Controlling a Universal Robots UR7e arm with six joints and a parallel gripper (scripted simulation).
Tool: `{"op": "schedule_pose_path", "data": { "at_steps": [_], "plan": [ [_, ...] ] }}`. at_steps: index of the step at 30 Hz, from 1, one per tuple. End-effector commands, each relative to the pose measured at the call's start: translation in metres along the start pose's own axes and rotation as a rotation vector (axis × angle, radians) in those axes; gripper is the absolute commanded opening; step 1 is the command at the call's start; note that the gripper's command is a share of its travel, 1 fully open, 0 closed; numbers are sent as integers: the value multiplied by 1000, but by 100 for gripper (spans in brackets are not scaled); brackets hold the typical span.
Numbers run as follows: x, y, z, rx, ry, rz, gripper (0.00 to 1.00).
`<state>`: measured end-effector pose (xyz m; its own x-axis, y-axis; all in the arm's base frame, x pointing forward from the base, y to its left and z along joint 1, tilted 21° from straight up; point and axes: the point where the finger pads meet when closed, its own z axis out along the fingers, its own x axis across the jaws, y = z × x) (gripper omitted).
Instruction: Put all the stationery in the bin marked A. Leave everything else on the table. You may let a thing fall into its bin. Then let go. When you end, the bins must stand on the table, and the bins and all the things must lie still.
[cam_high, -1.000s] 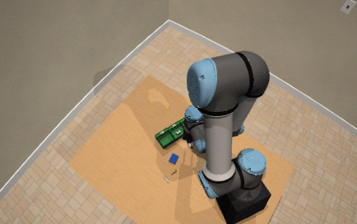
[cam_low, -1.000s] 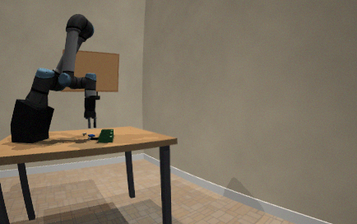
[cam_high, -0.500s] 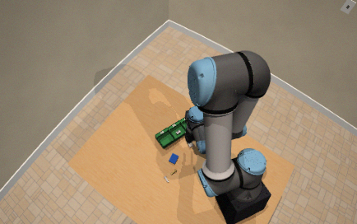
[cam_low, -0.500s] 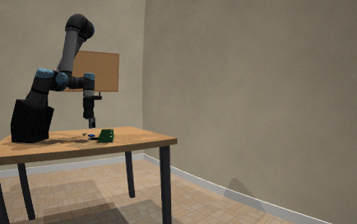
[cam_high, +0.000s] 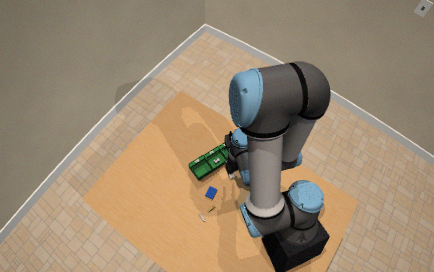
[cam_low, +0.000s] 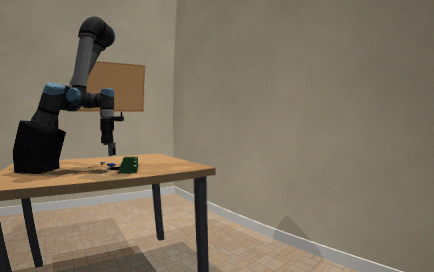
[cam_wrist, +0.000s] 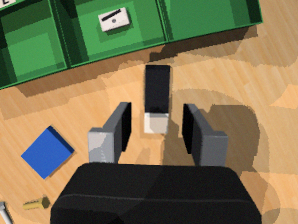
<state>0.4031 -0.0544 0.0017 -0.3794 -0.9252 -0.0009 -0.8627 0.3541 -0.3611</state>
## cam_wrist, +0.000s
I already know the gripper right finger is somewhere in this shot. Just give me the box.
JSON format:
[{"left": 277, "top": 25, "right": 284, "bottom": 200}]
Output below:
[{"left": 182, "top": 103, "right": 229, "bottom": 167}]

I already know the green three-compartment bin rack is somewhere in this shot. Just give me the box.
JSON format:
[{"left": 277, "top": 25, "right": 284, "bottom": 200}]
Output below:
[{"left": 0, "top": 0, "right": 263, "bottom": 90}]

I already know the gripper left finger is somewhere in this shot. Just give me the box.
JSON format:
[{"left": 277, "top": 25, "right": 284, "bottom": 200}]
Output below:
[{"left": 87, "top": 102, "right": 132, "bottom": 163}]

